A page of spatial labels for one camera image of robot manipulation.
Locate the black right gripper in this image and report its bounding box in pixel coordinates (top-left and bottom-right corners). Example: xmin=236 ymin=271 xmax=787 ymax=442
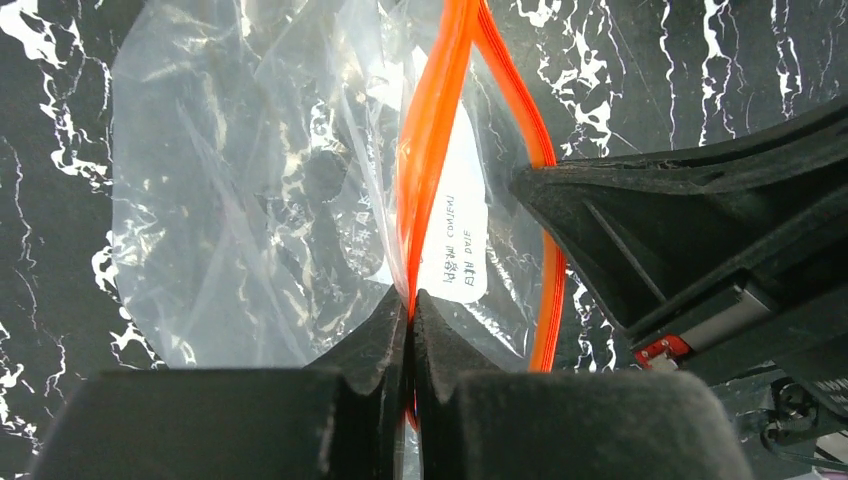
xmin=510 ymin=96 xmax=847 ymax=474

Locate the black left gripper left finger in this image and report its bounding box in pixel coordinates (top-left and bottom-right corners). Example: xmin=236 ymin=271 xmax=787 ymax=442
xmin=32 ymin=290 xmax=407 ymax=479

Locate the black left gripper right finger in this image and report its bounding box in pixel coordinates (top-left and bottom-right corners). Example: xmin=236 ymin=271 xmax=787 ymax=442
xmin=413 ymin=291 xmax=753 ymax=479

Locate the clear zip bag orange zipper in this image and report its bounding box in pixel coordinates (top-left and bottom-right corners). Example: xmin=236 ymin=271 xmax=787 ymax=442
xmin=111 ymin=0 xmax=568 ymax=425

